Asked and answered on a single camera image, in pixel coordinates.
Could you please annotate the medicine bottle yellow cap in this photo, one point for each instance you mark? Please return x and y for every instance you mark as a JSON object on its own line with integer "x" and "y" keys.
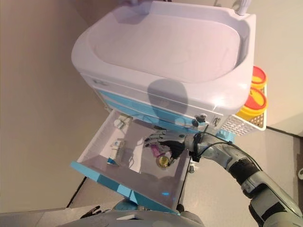
{"x": 163, "y": 161}

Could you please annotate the white blue medicine box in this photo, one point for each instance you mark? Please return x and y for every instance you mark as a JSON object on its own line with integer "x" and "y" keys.
{"x": 116, "y": 150}

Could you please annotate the right silver robot leg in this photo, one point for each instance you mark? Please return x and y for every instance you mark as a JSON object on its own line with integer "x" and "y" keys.
{"x": 180, "y": 208}

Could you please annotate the metal cart side latch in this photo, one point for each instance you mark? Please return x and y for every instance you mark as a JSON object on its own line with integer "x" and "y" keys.
{"x": 216, "y": 121}

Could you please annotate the metal IV pole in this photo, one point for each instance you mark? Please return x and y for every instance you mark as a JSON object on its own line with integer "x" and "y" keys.
{"x": 243, "y": 7}

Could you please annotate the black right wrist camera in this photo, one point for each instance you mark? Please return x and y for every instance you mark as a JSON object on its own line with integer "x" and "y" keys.
{"x": 195, "y": 157}

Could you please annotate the left dark robot hand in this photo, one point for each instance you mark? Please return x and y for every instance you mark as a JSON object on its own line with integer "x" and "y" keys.
{"x": 91, "y": 212}

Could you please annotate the pink vial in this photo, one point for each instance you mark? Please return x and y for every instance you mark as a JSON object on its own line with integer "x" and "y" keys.
{"x": 154, "y": 151}

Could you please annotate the grey robot torso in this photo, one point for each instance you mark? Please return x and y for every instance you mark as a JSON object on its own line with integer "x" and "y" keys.
{"x": 130, "y": 221}

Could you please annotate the yellow sharps container red lid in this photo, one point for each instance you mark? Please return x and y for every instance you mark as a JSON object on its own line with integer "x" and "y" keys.
{"x": 259, "y": 75}
{"x": 254, "y": 101}

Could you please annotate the white perforated side basket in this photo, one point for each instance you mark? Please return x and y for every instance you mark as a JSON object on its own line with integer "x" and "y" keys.
{"x": 236, "y": 127}

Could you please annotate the black keys in lock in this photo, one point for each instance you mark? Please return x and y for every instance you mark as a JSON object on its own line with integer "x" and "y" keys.
{"x": 197, "y": 120}

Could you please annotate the tall blue cart drawer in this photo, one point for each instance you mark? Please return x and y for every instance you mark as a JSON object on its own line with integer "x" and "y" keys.
{"x": 118, "y": 97}

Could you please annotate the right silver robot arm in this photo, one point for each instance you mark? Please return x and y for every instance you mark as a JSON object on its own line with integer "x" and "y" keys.
{"x": 260, "y": 177}

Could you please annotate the right dark robot hand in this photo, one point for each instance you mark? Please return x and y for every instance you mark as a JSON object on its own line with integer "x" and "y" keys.
{"x": 172, "y": 147}

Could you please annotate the slim blue cart drawer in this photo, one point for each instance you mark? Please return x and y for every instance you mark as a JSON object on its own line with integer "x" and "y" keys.
{"x": 170, "y": 123}
{"x": 106, "y": 182}

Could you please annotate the small white medicine box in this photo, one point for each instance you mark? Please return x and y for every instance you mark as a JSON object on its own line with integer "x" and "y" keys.
{"x": 119, "y": 123}

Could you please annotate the cart caster wheel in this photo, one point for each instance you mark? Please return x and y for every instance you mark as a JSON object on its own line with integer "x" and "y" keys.
{"x": 193, "y": 169}

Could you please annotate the white medical cart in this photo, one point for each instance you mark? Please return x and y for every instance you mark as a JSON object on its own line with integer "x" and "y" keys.
{"x": 165, "y": 47}

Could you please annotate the bed caster wheel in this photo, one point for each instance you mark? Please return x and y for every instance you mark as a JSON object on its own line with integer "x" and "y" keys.
{"x": 300, "y": 172}

